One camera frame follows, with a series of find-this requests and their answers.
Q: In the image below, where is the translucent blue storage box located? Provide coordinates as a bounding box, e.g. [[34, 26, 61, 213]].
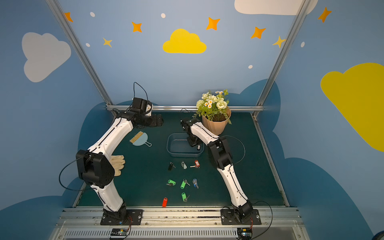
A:
[[167, 133, 205, 158]]

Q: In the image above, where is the red tag key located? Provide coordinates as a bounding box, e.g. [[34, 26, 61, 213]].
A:
[[191, 160, 201, 169]]

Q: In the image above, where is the white tag key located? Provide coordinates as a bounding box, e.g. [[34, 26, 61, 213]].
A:
[[181, 162, 188, 170]]

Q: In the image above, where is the black fob key bunch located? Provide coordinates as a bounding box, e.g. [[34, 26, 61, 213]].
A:
[[168, 162, 176, 171]]

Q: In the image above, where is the blue tag key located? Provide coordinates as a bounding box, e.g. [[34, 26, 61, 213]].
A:
[[193, 179, 199, 189]]

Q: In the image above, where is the green tag key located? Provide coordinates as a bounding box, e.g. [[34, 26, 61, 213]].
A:
[[181, 193, 189, 202], [180, 179, 190, 190], [167, 180, 176, 186]]

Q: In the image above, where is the orange tag key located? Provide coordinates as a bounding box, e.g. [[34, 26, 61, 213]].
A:
[[162, 198, 168, 208]]

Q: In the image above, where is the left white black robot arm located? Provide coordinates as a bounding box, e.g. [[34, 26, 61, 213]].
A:
[[76, 98, 163, 225]]

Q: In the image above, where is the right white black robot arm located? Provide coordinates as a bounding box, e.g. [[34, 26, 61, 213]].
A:
[[180, 118, 253, 222]]

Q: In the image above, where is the terracotta flower pot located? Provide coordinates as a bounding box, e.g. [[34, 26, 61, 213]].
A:
[[200, 106, 232, 135]]

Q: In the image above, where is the white artificial flower bouquet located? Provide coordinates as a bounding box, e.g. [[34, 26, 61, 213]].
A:
[[194, 90, 231, 124]]

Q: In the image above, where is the beige cloth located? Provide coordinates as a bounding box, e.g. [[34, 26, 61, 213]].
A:
[[109, 155, 126, 177]]

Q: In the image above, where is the right green circuit board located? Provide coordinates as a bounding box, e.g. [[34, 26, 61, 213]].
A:
[[237, 228, 253, 240]]

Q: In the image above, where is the green circuit board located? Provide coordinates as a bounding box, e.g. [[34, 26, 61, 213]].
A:
[[237, 228, 253, 240], [110, 228, 129, 238]]

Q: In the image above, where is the left green circuit board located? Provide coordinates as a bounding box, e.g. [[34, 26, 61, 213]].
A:
[[110, 228, 129, 238]]

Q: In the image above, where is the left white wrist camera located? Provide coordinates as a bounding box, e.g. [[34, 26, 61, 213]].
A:
[[145, 101, 153, 116]]

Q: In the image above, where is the aluminium back frame bar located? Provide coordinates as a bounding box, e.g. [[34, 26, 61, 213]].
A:
[[106, 105, 264, 112]]

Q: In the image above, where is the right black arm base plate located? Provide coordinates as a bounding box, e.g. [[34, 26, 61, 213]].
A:
[[220, 208, 262, 225]]

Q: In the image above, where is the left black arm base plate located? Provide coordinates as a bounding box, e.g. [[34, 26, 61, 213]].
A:
[[100, 209, 144, 226]]

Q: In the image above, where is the aluminium front rail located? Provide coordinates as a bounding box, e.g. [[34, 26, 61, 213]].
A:
[[50, 206, 310, 240]]

